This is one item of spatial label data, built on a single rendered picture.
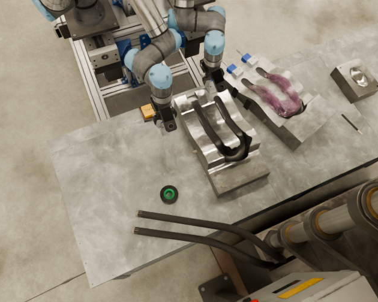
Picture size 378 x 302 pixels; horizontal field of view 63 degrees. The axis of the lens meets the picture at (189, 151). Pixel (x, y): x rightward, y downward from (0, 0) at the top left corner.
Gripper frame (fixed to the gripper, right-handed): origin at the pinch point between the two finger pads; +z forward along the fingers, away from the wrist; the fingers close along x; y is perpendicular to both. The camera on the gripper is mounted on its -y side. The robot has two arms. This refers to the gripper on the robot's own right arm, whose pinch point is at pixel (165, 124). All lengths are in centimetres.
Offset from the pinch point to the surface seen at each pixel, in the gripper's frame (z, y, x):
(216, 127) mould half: 6.3, -7.0, -22.2
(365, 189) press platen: -59, -58, -23
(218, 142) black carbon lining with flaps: 3.2, -15.2, -18.7
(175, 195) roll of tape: 11.4, -28.0, 7.1
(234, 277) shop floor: 95, -75, -15
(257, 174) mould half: 8.9, -34.0, -30.1
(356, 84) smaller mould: 8, -12, -100
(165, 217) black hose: 9.1, -35.3, 14.9
